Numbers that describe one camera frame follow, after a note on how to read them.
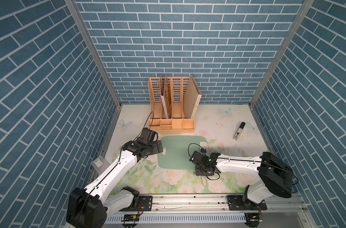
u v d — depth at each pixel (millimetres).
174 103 1198
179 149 941
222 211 721
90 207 376
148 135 619
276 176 440
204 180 796
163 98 850
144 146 603
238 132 988
